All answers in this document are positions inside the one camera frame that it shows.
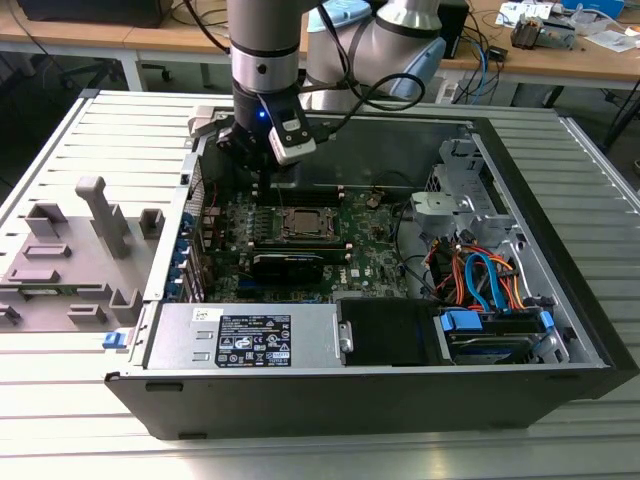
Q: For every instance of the pale blue teach pendant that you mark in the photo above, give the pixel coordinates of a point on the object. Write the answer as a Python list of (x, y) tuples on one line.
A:
[(425, 65)]

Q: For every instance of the green RAM stick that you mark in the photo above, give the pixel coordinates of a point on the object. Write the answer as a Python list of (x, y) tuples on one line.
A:
[(336, 255)]

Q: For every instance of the black graphics card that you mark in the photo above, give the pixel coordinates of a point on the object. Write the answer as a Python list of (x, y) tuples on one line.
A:
[(285, 272)]

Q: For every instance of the white paper leaflet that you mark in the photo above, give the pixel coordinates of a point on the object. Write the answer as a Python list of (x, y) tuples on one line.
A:
[(520, 12)]

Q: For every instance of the silver metal drive cage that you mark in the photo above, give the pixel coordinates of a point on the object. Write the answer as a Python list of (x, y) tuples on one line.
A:
[(440, 205)]

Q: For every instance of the grey electronic device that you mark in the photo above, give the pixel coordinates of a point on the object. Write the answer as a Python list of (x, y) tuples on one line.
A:
[(530, 32)]

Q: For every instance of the round coin battery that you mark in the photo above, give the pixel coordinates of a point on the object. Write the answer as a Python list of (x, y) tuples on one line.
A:
[(375, 200)]

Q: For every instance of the black PC case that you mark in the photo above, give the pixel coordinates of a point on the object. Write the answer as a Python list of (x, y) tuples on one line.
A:
[(350, 405)]

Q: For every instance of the grey parts rack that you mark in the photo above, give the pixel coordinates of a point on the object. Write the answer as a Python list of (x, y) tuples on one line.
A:
[(75, 280)]

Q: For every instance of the silver power supply unit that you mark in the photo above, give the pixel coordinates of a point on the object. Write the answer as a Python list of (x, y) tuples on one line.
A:
[(175, 340)]

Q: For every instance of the black office chair base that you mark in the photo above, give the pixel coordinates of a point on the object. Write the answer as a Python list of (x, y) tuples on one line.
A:
[(163, 75)]

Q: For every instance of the green motherboard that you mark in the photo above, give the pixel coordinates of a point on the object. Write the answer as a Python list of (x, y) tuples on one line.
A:
[(380, 265)]

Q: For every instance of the blue plastic clip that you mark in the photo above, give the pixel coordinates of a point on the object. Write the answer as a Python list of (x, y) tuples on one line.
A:
[(114, 341)]

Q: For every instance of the black plastic shroud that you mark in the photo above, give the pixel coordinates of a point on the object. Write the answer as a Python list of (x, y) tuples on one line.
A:
[(385, 332)]

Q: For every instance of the tall black desktop box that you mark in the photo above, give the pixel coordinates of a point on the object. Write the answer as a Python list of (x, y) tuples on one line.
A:
[(457, 35)]

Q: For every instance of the blue box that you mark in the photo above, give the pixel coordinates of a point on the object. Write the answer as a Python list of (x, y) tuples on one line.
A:
[(595, 5)]

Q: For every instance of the beige case latch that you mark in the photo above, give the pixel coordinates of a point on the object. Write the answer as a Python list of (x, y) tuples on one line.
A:
[(202, 120)]

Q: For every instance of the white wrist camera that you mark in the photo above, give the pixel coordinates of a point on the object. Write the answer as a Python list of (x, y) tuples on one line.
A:
[(295, 145)]

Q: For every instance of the small black box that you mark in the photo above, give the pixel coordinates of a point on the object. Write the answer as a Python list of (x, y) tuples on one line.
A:
[(499, 54)]

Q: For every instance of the black equipment box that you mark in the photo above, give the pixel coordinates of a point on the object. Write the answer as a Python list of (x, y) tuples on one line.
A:
[(90, 12)]

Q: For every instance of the white paper sheets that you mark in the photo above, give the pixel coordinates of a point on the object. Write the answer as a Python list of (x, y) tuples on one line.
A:
[(610, 40)]

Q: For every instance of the hard disk in blue carrier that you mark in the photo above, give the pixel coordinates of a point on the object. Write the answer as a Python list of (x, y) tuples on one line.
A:
[(480, 345)]

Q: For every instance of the wooden desk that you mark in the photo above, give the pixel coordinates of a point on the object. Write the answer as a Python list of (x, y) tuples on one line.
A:
[(550, 67), (75, 37)]

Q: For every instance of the CPU socket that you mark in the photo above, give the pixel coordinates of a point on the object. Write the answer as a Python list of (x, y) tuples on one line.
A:
[(284, 234)]

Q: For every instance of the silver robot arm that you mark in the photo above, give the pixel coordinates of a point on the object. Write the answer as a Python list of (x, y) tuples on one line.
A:
[(265, 45)]

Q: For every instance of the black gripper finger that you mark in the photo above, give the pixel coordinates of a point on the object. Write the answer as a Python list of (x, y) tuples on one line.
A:
[(269, 187), (240, 147)]

